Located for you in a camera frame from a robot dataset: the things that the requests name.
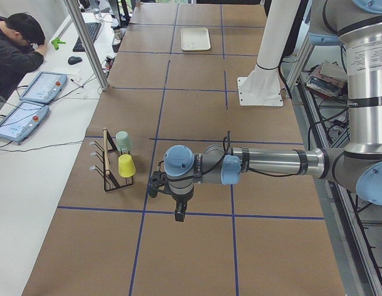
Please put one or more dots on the black wire cup rack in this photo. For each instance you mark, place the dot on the black wire cup rack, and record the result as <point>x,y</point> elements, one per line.
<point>108,155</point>

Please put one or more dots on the black computer mouse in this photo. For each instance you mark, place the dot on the black computer mouse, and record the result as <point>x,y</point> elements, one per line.
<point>72,60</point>

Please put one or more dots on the green cup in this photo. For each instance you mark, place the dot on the green cup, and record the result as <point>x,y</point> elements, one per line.
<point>123,142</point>

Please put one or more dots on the metal cup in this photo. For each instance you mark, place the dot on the metal cup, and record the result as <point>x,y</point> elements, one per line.
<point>118,34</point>

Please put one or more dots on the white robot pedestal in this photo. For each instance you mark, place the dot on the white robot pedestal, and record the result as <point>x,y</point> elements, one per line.
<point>262,86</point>

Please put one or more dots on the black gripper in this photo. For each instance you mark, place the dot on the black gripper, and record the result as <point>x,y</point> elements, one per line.
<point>178,202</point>

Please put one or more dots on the stack of books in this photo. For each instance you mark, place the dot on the stack of books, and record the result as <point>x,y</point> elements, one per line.
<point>328,79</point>

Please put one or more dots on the cream bear tray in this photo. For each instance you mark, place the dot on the cream bear tray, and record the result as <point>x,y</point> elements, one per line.
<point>195,39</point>

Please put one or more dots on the green clamp tool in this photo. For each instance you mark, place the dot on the green clamp tool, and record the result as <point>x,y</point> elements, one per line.
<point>56,42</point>

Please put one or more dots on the teach pendant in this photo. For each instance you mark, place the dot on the teach pendant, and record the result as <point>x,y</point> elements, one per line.
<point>45,87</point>
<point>23,120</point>

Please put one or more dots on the yellow cup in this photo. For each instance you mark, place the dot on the yellow cup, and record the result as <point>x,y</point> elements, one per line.
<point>126,166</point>

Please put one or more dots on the seated person in black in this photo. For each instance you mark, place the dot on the seated person in black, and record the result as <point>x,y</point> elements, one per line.
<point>23,46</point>

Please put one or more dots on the far teach pendant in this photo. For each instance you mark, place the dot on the far teach pendant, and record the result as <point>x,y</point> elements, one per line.
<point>45,87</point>

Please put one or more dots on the aluminium frame post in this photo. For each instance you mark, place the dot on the aluminium frame post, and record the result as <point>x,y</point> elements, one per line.
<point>77,18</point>

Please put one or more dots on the near teach pendant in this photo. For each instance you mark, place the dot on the near teach pendant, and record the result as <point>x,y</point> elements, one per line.
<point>23,120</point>

